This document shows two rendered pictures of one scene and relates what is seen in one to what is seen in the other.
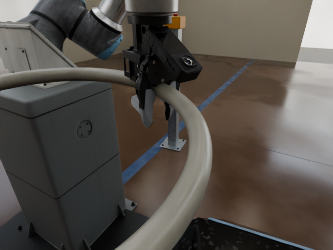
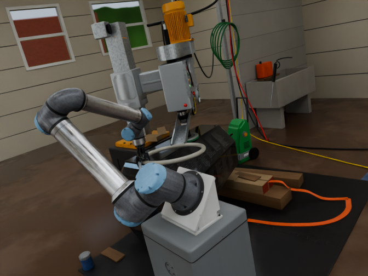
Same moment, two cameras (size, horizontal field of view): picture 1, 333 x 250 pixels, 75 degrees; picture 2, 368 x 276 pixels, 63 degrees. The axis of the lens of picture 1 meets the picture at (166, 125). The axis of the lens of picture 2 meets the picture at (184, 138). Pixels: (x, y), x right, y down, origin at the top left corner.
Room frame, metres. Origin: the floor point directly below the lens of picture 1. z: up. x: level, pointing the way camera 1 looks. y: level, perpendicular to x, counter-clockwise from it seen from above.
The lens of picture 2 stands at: (2.18, 1.09, 1.68)
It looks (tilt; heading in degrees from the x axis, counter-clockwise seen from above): 16 degrees down; 203
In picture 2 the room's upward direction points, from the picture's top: 12 degrees counter-clockwise
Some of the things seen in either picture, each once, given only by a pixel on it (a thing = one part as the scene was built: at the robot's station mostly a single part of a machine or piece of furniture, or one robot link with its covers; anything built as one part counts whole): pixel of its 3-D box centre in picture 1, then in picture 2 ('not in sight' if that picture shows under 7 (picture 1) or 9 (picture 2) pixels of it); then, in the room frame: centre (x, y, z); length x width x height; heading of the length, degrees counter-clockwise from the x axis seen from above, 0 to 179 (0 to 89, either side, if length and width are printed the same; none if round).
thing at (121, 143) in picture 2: not in sight; (142, 138); (-0.80, -0.67, 0.76); 0.49 x 0.49 x 0.05; 67
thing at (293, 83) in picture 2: not in sight; (283, 97); (-3.66, 0.79, 0.43); 1.30 x 0.62 x 0.86; 151
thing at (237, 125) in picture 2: not in sight; (237, 130); (-1.83, 0.25, 0.43); 0.35 x 0.35 x 0.87; 52
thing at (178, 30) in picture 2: not in sight; (177, 23); (-1.03, -0.04, 1.92); 0.31 x 0.28 x 0.40; 101
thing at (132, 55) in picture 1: (149, 50); (142, 153); (0.43, 0.03, 1.04); 0.09 x 0.08 x 0.12; 41
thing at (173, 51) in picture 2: not in sight; (177, 52); (-0.72, 0.00, 1.64); 0.96 x 0.25 x 0.17; 11
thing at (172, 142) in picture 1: (174, 88); not in sight; (1.75, -0.06, 0.54); 0.20 x 0.20 x 1.09; 67
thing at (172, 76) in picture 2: not in sight; (178, 86); (-0.45, 0.05, 1.35); 0.36 x 0.22 x 0.45; 11
